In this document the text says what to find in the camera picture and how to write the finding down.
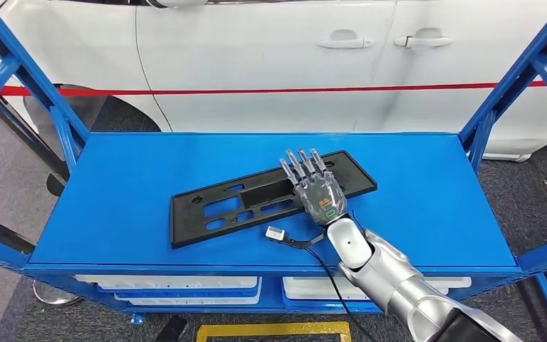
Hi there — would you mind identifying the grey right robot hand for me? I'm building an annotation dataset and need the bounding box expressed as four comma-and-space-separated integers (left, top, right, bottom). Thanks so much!
278, 148, 349, 227

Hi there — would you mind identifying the black plastic plate frame part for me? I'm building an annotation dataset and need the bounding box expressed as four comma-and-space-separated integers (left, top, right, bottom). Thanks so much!
170, 150, 378, 249

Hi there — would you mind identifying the blue metal shelf rack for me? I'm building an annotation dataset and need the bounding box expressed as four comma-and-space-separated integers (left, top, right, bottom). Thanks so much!
0, 0, 547, 342

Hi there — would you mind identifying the yellow floor tape square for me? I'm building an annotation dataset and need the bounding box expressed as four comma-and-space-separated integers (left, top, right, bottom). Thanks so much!
195, 321, 353, 342

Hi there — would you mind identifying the white car with red stripe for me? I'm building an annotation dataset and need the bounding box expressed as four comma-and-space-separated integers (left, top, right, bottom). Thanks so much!
0, 0, 547, 163

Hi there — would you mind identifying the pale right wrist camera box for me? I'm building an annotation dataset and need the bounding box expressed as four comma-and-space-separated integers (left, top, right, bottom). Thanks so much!
264, 225, 326, 250

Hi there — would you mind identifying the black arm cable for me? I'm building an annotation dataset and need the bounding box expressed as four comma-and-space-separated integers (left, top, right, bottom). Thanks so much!
303, 212, 369, 342

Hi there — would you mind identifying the dark stanchion post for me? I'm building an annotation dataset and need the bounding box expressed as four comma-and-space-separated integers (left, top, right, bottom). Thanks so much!
0, 73, 70, 198

